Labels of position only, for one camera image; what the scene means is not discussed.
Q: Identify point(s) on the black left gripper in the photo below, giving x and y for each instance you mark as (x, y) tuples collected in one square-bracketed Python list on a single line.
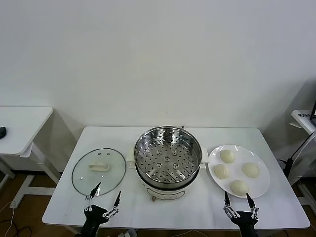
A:
[(92, 217)]

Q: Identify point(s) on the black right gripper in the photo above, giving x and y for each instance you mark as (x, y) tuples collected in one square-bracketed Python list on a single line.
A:
[(245, 223)]

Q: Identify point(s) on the white steamed baozi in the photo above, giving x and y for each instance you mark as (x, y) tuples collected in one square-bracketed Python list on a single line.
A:
[(221, 171), (239, 188), (228, 156), (250, 169)]

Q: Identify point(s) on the round glass pot lid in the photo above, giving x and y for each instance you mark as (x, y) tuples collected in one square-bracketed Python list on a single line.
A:
[(98, 167)]

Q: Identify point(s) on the black computer mouse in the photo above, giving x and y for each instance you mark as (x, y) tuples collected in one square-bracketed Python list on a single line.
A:
[(2, 132)]

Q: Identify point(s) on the steel steamer pot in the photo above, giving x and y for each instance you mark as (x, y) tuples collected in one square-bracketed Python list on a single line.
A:
[(163, 193)]

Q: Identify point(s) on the perforated steel steamer basket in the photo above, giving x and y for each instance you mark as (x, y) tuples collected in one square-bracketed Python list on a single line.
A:
[(148, 138)]

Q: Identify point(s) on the white oval plate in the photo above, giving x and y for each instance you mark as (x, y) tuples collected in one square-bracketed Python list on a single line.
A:
[(259, 184)]

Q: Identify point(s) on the black power adapter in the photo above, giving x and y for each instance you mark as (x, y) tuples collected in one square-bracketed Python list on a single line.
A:
[(289, 167)]

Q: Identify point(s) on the white side table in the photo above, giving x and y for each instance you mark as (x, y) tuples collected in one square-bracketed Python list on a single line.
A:
[(24, 123)]

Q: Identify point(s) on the dark monitor screen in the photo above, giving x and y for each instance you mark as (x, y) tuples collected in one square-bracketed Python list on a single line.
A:
[(314, 110)]

